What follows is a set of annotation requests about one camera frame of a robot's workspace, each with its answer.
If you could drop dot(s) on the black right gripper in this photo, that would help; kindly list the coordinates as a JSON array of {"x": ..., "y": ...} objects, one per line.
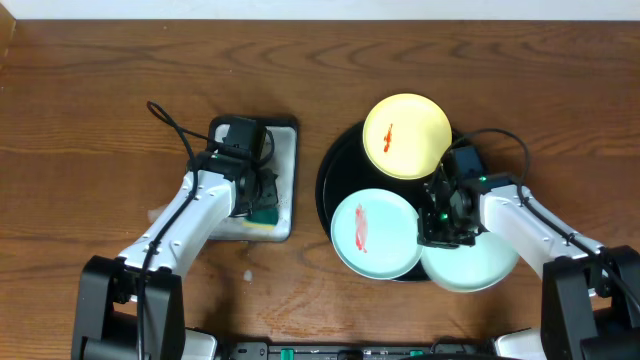
[{"x": 428, "y": 234}]

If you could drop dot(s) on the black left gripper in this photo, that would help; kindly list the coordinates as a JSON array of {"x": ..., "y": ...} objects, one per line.
[{"x": 269, "y": 182}]

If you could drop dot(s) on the mint plate with small stain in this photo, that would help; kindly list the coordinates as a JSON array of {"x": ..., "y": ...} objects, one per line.
[{"x": 470, "y": 269}]

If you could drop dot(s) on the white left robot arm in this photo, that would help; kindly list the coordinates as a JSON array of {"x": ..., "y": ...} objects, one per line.
[{"x": 131, "y": 307}]

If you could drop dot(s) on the black rectangular soapy water tray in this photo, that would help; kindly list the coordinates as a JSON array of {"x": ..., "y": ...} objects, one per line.
[{"x": 281, "y": 148}]

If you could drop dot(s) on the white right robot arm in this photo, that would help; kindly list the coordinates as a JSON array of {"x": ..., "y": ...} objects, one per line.
[{"x": 590, "y": 293}]

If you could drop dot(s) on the round black tray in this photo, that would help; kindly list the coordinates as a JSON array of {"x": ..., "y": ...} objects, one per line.
[{"x": 346, "y": 169}]

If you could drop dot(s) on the green scrubbing sponge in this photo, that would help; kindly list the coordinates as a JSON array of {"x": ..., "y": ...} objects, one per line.
[{"x": 262, "y": 219}]

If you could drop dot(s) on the mint plate with long stain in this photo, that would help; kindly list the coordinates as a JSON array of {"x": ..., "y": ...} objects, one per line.
[{"x": 374, "y": 232}]

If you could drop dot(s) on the yellow plate with red stain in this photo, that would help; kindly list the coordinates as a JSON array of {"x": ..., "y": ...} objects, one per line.
[{"x": 405, "y": 135}]

